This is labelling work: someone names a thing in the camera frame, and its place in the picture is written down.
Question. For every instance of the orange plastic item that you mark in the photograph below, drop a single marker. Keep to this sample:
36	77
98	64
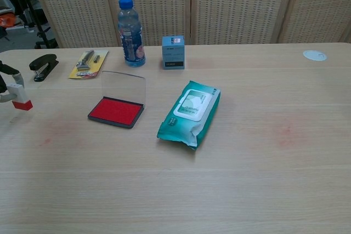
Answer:
6	21

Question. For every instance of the white table grommet cap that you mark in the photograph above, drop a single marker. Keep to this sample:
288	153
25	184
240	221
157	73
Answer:
314	55

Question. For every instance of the black tripod stand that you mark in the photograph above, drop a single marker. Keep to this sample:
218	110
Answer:
41	32

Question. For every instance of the black stapler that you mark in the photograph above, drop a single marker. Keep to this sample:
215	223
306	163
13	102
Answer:
44	64

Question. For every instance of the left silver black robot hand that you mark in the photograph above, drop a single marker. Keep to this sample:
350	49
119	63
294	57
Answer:
17	76

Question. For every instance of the teal wet wipes pack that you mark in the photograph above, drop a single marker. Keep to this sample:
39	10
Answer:
189	113

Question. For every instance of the small red white stamp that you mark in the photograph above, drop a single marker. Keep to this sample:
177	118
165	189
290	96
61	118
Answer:
20	97

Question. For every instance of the blue cap water bottle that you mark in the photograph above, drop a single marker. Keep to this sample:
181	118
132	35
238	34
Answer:
131	39

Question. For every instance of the red ink pad case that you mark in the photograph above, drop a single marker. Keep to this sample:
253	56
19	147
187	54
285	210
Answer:
116	110

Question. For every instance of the woven wooden folding screen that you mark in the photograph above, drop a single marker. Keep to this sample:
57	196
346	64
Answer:
233	4

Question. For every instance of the small blue cardboard box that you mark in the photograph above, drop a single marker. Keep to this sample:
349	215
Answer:
173	56

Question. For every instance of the yellow razor blister pack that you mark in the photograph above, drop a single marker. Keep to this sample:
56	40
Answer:
87	65

